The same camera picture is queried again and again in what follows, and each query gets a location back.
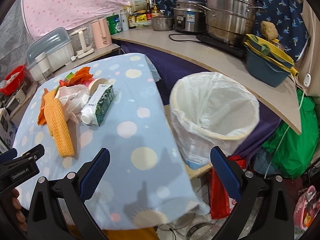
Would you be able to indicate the green plastic bag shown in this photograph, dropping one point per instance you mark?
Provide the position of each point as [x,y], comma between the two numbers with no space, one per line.
[292,153]

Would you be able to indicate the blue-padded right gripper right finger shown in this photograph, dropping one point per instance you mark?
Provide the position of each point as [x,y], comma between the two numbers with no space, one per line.
[228,171]

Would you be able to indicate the pink plastic basket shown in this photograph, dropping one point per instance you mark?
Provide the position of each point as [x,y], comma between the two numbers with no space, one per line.
[306,208]

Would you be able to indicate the left hand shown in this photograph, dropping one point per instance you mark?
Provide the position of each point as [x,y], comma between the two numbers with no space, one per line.
[17,213]

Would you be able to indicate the silver rice cooker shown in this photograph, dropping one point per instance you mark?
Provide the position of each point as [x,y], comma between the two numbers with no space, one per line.
[190,17]

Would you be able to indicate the orange foam fruit net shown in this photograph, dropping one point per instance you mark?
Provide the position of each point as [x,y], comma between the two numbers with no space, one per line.
[57,124]

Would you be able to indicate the small steel pot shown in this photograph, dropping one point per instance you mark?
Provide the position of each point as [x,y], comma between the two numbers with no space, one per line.
[162,22]

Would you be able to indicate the clear lidded dish rack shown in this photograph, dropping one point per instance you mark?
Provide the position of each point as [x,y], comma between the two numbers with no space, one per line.
[56,45]

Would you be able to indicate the navy floral cloth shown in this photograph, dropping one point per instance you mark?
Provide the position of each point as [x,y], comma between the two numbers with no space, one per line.
[284,14]

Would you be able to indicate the red plastic basin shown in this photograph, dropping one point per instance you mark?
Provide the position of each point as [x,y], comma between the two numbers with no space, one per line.
[14,79]

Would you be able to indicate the pink electric kettle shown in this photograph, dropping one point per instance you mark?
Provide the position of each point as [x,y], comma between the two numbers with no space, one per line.
[101,33]

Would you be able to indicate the blue yellow stacked basins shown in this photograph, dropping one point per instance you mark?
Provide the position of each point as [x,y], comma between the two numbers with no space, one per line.
[268,63]

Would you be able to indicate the white lined trash bin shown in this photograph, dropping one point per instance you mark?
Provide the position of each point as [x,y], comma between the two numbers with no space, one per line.
[209,109]

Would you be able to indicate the large stainless steamer pot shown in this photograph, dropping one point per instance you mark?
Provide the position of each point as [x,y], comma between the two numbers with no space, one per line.
[230,20]

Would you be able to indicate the white glass kettle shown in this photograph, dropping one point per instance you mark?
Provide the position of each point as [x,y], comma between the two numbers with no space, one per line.
[82,43]

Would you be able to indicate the white paper towel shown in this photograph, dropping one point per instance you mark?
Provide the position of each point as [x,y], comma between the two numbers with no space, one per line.
[73,99]

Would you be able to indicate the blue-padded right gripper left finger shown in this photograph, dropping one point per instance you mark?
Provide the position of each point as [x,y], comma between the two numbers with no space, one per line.
[91,173]

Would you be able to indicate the light blue dotted tablecloth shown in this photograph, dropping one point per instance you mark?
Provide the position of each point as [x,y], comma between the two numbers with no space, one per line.
[146,183]

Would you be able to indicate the dark soy sauce bottle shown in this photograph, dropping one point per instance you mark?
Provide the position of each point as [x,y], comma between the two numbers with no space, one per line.
[148,11]

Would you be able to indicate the pink dotted curtain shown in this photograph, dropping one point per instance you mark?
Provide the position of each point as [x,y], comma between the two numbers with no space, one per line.
[43,16]

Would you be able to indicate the orange plastic wrapper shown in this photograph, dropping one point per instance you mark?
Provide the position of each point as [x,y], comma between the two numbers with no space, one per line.
[78,78]

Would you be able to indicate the pink paper cup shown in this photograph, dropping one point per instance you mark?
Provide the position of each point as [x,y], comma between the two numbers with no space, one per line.
[93,83]

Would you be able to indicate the brown loofah sponge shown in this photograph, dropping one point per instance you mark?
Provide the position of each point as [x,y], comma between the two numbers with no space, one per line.
[268,30]

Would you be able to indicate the green white milk carton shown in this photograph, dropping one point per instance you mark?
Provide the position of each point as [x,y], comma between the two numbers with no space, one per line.
[96,108]

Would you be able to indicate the red plastic bag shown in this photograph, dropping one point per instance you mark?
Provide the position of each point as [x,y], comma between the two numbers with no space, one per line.
[221,204]

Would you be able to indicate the white cardboard box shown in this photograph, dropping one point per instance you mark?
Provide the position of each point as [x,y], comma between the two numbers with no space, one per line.
[138,5]

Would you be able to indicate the black induction cooker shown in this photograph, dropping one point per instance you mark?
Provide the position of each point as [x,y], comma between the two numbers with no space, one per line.
[236,51]

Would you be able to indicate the white bottle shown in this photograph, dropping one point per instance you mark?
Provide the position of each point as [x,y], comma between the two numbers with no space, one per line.
[124,21]

